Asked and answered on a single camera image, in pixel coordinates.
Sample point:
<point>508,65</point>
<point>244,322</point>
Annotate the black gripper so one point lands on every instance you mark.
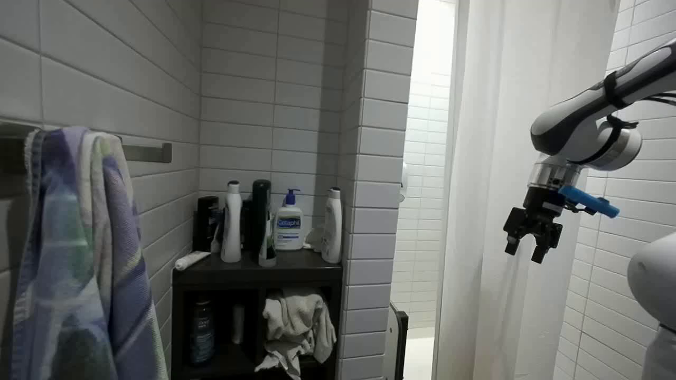
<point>541,211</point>

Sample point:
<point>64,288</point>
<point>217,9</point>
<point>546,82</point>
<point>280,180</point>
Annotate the blue striped towel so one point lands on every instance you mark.
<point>77,281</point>

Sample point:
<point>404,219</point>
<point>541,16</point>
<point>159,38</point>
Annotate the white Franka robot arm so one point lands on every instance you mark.
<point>583,119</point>

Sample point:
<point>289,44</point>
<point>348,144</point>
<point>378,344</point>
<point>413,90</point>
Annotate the white shower curtain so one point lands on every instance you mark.
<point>521,84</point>

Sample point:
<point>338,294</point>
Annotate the white curved bottle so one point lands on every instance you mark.
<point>333,229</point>

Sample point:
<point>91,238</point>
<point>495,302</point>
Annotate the black shelf unit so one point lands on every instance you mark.
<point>296,271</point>

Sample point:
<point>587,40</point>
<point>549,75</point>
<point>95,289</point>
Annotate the white pump lotion bottle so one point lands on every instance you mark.
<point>289,229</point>

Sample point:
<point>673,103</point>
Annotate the crumpled white cloth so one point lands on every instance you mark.
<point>296,329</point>

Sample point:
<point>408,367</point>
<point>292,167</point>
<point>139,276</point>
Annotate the tall black bottle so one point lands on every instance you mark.
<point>260,211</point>

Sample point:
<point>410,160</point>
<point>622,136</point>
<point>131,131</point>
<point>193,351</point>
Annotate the tall white bottle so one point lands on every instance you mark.
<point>232,224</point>

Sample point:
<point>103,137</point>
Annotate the small grey bottle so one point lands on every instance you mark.
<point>239,326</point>

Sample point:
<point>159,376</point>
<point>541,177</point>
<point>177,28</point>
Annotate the short black bottle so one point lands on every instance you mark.
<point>206,223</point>

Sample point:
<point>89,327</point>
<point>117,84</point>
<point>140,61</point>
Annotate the white tube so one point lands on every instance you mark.
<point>192,261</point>

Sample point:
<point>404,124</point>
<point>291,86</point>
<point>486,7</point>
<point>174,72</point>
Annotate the dark blue bottle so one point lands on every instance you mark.
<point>201,333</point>

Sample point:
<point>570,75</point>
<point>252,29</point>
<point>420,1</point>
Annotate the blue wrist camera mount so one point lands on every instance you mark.
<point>588,201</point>

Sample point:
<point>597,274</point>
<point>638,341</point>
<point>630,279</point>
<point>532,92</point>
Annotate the metal wall towel rack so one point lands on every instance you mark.
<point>145,152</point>

